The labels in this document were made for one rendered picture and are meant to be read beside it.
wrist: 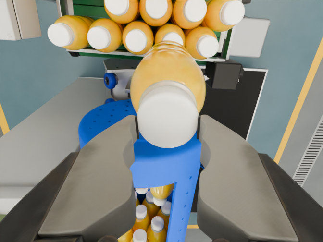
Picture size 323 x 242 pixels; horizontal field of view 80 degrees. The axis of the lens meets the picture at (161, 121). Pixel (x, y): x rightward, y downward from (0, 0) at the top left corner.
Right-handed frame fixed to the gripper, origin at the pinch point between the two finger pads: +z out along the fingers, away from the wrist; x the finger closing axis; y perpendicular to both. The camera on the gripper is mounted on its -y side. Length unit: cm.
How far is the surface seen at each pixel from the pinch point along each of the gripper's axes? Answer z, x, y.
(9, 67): 127, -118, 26
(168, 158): 14.9, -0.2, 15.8
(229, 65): 39.0, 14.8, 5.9
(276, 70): 144, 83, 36
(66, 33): 27.0, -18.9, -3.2
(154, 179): 13.9, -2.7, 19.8
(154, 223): 25, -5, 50
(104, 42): 27.6, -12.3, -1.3
